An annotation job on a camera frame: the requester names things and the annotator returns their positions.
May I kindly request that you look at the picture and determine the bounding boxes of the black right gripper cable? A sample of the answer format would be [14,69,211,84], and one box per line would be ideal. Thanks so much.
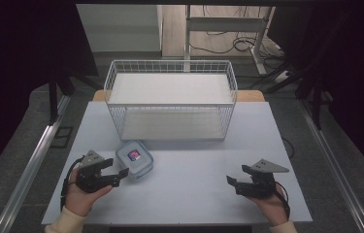
[274,181,291,221]

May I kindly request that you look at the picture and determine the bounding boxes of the clear plastic lidded container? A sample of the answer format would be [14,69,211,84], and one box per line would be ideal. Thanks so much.
[115,140,155,182]

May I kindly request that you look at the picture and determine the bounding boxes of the person's right hand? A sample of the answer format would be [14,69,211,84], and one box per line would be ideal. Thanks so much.
[247,184,290,227]

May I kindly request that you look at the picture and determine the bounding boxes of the black stand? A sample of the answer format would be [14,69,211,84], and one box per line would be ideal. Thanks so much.
[263,57,333,131]
[47,66,103,126]

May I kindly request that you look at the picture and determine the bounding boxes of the black floor socket frame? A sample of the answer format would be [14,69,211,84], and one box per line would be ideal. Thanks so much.
[50,125,74,150]

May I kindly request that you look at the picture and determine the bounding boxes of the white desk frame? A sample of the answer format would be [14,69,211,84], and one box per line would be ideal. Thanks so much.
[182,4,277,76]

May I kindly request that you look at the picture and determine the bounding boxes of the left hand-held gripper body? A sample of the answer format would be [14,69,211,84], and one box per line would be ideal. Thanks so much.
[75,150,121,194]

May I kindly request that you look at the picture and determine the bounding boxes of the white cabinet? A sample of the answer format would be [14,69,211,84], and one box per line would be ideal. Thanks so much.
[76,4,164,53]

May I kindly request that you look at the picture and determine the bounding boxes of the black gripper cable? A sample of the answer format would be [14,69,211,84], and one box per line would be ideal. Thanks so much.
[274,181,291,221]
[59,156,84,213]

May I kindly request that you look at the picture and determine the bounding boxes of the dark curtain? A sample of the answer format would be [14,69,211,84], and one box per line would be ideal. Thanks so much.
[268,4,364,187]
[0,0,100,190]

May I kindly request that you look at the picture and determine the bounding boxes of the white wire basket rack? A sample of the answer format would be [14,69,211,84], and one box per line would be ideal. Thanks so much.
[103,59,239,142]

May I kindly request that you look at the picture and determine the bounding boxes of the wooden board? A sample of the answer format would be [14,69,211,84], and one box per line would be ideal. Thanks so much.
[91,89,266,103]

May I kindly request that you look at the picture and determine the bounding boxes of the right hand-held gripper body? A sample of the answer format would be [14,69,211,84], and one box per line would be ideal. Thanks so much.
[235,157,290,199]

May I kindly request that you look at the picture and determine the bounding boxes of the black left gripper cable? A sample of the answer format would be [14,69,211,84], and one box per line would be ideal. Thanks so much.
[59,156,84,213]

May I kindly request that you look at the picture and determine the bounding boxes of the black floor cables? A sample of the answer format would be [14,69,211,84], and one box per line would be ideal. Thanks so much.
[188,4,289,90]

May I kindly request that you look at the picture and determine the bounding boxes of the thin black cable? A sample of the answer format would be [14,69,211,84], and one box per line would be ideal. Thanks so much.
[281,137,296,160]

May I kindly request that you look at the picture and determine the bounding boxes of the person's left hand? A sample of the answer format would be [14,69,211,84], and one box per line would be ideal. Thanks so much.
[64,167,114,217]

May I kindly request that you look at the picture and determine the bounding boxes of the white power strip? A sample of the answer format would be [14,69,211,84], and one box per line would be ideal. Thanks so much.
[274,70,291,83]

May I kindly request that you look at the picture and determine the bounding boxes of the metal floor rail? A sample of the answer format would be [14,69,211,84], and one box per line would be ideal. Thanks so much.
[0,94,72,233]
[299,96,364,233]

